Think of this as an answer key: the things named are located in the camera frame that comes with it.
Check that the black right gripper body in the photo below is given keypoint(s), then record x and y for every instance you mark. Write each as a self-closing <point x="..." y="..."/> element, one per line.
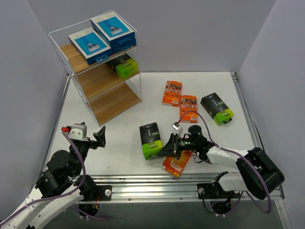
<point x="176" y="145"/>

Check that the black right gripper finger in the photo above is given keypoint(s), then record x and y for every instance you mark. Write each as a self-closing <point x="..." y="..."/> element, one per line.
<point x="173" y="141"/>
<point x="170" y="149"/>

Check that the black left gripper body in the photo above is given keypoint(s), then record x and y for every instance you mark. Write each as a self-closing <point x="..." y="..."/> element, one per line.
<point x="94" y="143"/>

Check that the green black Gillette Labs box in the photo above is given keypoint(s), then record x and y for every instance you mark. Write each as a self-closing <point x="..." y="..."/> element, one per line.
<point x="150" y="140"/>
<point x="124" y="66"/>
<point x="217" y="109"/>

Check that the orange Gillette Fusion5 box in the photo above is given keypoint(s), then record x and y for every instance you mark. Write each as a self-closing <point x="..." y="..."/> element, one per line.
<point x="188" y="109"/>
<point x="175" y="166"/>

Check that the orange Gillette cartridge box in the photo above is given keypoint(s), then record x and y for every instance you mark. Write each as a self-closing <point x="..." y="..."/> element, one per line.
<point x="172" y="93"/>

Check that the blue Harry's razor box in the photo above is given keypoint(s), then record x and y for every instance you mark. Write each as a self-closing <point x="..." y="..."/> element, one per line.
<point x="124" y="45"/>
<point x="91" y="46"/>

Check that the blue white Harry's box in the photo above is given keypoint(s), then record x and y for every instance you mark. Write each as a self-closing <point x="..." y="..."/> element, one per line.
<point x="113" y="28"/>

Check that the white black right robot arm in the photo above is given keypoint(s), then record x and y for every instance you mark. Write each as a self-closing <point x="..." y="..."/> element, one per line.
<point x="255" y="172"/>

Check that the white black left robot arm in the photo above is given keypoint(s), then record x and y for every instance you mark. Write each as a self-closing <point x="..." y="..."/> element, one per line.
<point x="64" y="183"/>

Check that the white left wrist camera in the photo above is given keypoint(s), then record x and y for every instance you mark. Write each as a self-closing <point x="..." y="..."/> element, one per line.
<point x="75" y="132"/>

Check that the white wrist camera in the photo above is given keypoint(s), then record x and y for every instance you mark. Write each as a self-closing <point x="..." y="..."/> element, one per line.
<point x="75" y="132"/>
<point x="178" y="129"/>

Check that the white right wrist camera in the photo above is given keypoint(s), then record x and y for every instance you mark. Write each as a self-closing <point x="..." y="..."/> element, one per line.
<point x="178" y="129"/>

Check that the white wire wooden shelf rack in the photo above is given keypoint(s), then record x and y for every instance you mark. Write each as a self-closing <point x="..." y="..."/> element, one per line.
<point x="104" y="93"/>

